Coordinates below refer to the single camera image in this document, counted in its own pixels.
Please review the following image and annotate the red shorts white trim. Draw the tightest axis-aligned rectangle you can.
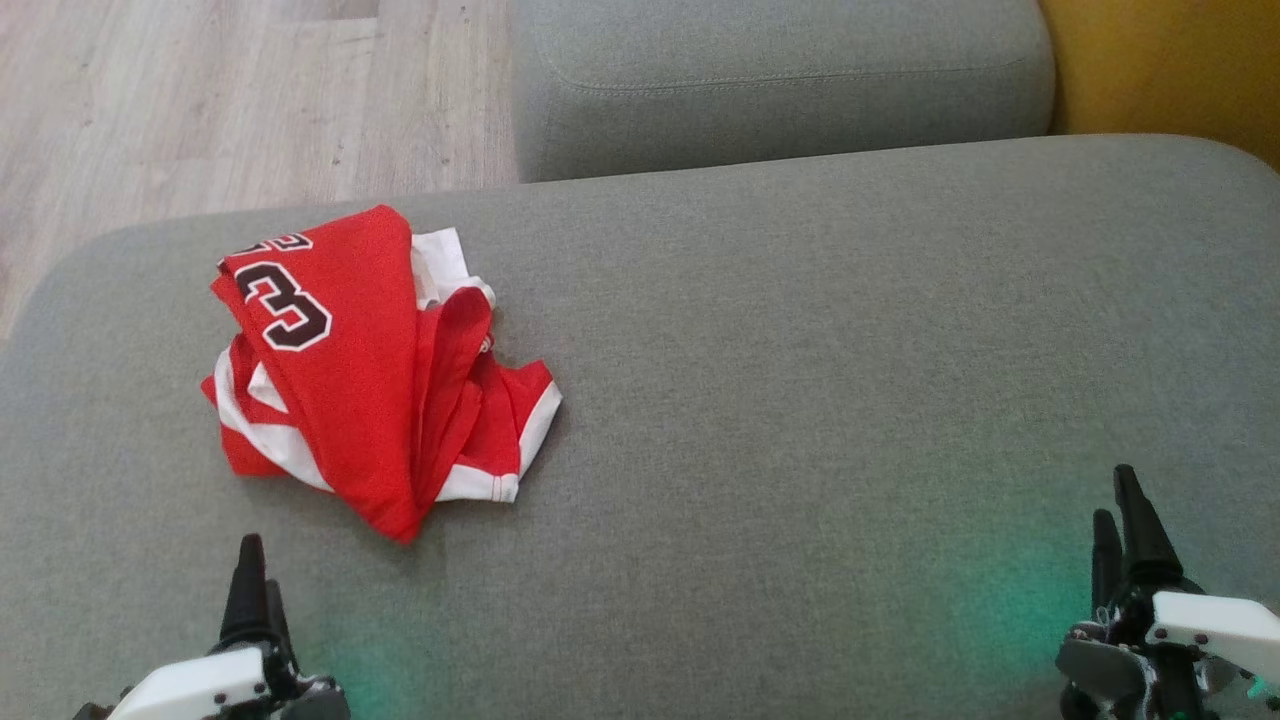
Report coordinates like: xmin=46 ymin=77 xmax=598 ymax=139
xmin=200 ymin=340 xmax=563 ymax=504

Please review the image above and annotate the large grey sofa seat cushion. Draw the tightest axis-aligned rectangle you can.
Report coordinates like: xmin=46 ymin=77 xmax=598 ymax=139
xmin=0 ymin=133 xmax=1280 ymax=720

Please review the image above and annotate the red jersey number 23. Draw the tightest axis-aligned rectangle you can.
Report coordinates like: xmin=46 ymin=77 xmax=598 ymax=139
xmin=210 ymin=204 xmax=498 ymax=546

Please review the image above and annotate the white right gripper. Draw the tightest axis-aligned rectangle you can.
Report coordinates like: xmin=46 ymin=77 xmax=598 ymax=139
xmin=1057 ymin=463 xmax=1280 ymax=720

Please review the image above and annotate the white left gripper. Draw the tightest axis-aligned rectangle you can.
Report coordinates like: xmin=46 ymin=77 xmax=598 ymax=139
xmin=70 ymin=533 xmax=351 ymax=720

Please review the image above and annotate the small grey sofa cushion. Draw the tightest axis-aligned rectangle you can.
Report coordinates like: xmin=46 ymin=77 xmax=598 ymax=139
xmin=510 ymin=0 xmax=1057 ymax=184

